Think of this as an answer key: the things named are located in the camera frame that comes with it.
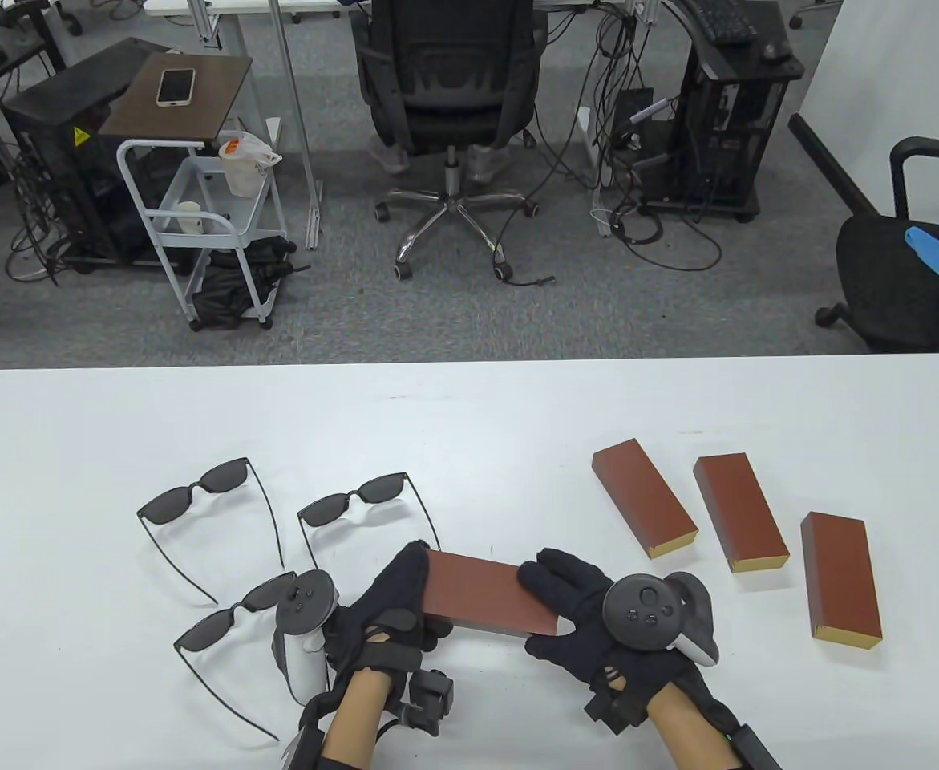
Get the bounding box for person's right hand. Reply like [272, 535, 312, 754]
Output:
[516, 549, 712, 724]

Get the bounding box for person's left hand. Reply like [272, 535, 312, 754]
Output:
[331, 541, 455, 676]

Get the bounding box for brown rectangular box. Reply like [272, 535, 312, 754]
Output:
[693, 453, 791, 573]
[592, 438, 700, 560]
[800, 511, 884, 645]
[421, 549, 564, 640]

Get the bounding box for person's left forearm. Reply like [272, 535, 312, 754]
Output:
[321, 667, 395, 770]

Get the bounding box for person's right forearm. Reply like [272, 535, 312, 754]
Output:
[646, 675, 752, 770]

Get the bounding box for white and grey hand controller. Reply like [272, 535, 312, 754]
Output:
[274, 569, 341, 707]

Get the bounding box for black sunglasses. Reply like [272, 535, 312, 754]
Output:
[173, 571, 298, 743]
[297, 472, 442, 571]
[136, 457, 285, 604]

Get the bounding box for black bag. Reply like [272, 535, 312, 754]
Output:
[192, 236, 311, 330]

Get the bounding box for white power strip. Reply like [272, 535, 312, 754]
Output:
[577, 107, 612, 238]

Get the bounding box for black armchair with armrests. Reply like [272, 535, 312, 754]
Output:
[787, 112, 939, 371]

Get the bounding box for white plastic bag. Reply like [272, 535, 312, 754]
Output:
[218, 131, 283, 198]

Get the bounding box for aluminium desk leg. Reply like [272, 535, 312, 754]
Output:
[267, 0, 325, 251]

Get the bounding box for black computer tower on stand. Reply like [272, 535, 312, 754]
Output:
[644, 32, 805, 224]

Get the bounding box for black mesh office chair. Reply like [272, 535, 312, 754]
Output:
[354, 0, 552, 282]

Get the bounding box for white cart with brown top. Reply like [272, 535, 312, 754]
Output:
[99, 54, 290, 333]

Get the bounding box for white smartphone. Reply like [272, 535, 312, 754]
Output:
[156, 68, 196, 107]

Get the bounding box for black computer tower yellow sticker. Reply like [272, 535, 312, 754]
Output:
[0, 55, 167, 267]

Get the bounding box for black keyboard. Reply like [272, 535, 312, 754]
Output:
[680, 0, 759, 45]

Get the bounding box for white board panel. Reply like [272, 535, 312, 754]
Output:
[790, 0, 939, 235]

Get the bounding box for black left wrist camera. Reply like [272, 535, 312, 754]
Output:
[391, 668, 455, 736]

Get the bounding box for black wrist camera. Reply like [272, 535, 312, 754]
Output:
[391, 668, 455, 736]
[584, 680, 651, 736]

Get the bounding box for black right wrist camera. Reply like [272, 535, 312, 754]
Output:
[584, 680, 651, 736]

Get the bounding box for black arm strap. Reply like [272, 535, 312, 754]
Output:
[722, 722, 784, 770]
[279, 688, 342, 770]

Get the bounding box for black floor cables tangle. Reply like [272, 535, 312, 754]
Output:
[509, 0, 724, 288]
[0, 72, 77, 287]

